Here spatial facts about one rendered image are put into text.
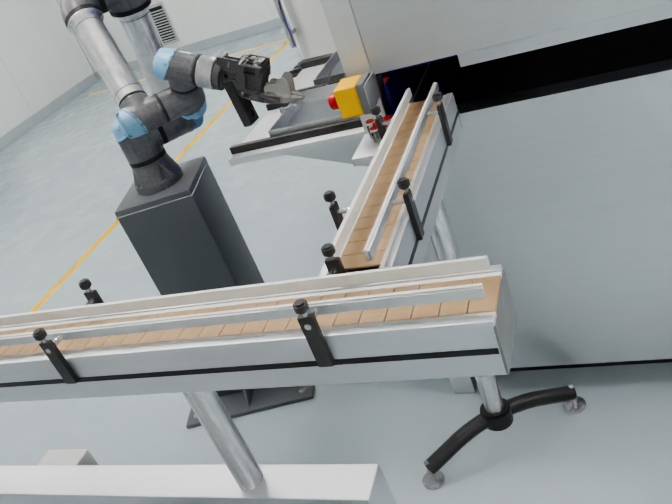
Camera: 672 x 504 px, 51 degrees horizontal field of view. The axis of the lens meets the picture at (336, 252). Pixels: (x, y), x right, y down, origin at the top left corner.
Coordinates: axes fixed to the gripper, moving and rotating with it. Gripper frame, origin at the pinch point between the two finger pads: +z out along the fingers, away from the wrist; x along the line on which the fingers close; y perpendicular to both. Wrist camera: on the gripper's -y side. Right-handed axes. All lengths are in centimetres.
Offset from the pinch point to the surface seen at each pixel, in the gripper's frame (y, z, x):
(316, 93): -15.9, -6.0, 37.9
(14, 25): -223, -459, 481
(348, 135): -10.4, 11.1, 7.3
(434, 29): 19.7, 27.6, 5.9
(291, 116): -19.3, -10.0, 27.5
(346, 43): 13.0, 8.6, 5.8
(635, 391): -66, 99, 4
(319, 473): -38, 28, -69
